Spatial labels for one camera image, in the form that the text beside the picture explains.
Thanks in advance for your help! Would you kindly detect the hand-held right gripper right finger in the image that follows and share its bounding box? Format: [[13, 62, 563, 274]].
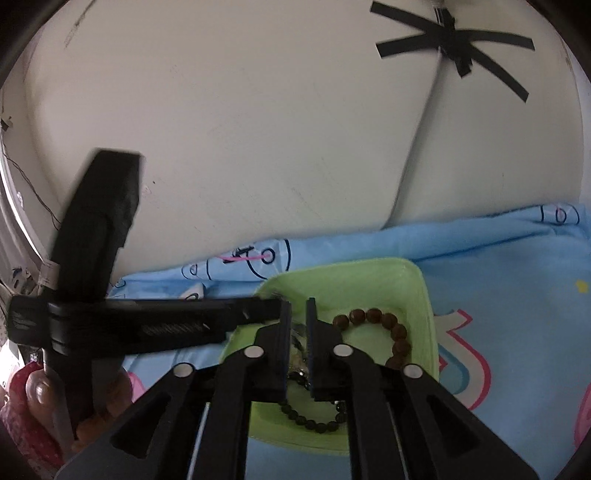
[[305, 298, 541, 480]]

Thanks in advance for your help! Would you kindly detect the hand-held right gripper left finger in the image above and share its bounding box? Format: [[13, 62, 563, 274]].
[[54, 299, 293, 480]]

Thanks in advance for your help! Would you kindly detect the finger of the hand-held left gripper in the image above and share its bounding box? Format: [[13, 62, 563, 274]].
[[108, 296, 283, 358]]

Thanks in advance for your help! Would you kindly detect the silver metal bracelet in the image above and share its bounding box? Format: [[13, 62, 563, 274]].
[[288, 323, 309, 384]]

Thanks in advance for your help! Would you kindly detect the brown bead bracelet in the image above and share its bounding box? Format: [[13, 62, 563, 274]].
[[331, 308, 413, 370]]

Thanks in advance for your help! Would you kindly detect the green plastic tray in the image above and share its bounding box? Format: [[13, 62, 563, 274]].
[[217, 257, 439, 457]]

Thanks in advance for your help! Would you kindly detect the dark bead bracelet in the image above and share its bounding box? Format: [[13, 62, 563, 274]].
[[279, 399, 348, 435]]

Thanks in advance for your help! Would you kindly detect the person's left forearm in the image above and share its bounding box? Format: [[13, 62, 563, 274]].
[[0, 362, 65, 469]]

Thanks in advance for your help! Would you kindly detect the person's left hand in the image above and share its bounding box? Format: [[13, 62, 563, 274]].
[[23, 364, 137, 455]]

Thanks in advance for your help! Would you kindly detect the blue cartoon pig bedsheet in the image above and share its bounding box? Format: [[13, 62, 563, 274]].
[[74, 200, 591, 480]]

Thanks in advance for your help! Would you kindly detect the black tape cross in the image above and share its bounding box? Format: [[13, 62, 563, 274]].
[[370, 0, 536, 104]]

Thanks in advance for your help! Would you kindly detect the thin dark wall cable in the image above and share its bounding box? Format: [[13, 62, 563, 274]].
[[0, 150, 64, 228]]

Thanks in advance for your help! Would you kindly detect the white door frame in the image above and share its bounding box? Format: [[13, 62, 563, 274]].
[[0, 154, 51, 298]]

